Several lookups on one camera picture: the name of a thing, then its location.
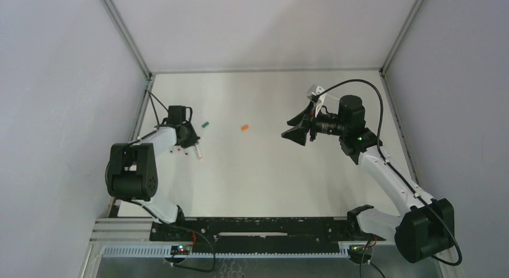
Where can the right controller board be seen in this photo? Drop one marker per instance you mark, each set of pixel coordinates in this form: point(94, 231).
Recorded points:
point(360, 254)

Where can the controller board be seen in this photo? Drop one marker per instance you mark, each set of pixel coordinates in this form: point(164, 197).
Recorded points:
point(360, 254)
point(180, 250)

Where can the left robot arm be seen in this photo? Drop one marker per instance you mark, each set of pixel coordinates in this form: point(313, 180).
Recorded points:
point(131, 172)

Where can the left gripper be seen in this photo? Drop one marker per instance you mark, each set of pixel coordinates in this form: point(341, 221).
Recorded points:
point(189, 140)

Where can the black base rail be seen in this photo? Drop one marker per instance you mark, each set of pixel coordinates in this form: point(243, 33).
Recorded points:
point(288, 234)

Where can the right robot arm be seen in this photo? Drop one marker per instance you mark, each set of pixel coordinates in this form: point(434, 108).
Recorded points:
point(423, 226)

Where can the white cable duct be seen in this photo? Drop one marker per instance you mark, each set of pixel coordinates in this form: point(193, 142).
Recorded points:
point(163, 251)

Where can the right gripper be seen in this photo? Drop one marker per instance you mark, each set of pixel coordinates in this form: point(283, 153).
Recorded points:
point(312, 123)

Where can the white orange tip pen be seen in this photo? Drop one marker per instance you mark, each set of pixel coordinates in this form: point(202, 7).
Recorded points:
point(198, 151)

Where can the left controller board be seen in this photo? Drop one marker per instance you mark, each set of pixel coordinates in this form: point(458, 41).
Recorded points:
point(180, 250)

